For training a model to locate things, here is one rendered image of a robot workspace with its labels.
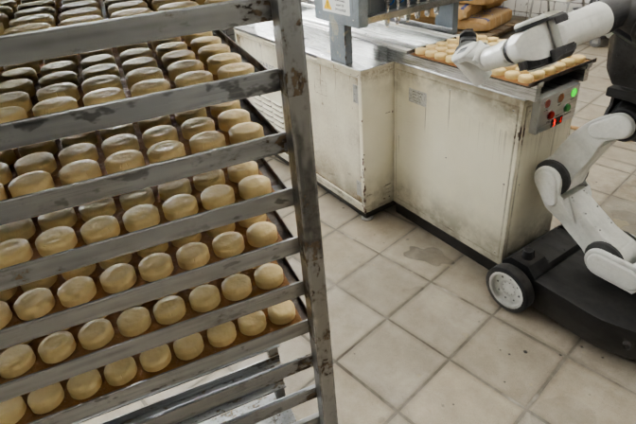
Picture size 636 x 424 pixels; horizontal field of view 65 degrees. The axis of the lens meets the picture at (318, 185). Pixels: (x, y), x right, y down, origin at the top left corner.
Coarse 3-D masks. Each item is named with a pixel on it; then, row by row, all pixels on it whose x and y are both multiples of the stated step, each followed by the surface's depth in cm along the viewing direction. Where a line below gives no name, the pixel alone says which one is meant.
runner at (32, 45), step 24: (240, 0) 59; (264, 0) 60; (96, 24) 54; (120, 24) 55; (144, 24) 56; (168, 24) 57; (192, 24) 58; (216, 24) 59; (240, 24) 60; (0, 48) 51; (24, 48) 52; (48, 48) 53; (72, 48) 54; (96, 48) 55
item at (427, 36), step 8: (304, 8) 326; (312, 8) 318; (368, 24) 278; (376, 24) 273; (392, 24) 262; (400, 24) 260; (384, 32) 269; (392, 32) 264; (400, 32) 259; (408, 32) 254; (416, 32) 249; (424, 32) 245; (432, 32) 241; (440, 32) 239; (416, 40) 251; (424, 40) 247; (432, 40) 243; (440, 40) 238; (576, 72) 187; (584, 72) 185; (584, 80) 187
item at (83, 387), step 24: (264, 312) 93; (288, 312) 90; (192, 336) 86; (216, 336) 86; (240, 336) 88; (120, 360) 83; (144, 360) 83; (168, 360) 84; (192, 360) 84; (72, 384) 80; (96, 384) 80; (120, 384) 81; (0, 408) 77; (24, 408) 78; (48, 408) 77
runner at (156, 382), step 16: (304, 320) 87; (272, 336) 85; (288, 336) 87; (224, 352) 83; (240, 352) 84; (176, 368) 80; (192, 368) 81; (208, 368) 83; (144, 384) 79; (160, 384) 80; (96, 400) 76; (112, 400) 78; (128, 400) 79; (48, 416) 74; (64, 416) 75; (80, 416) 77
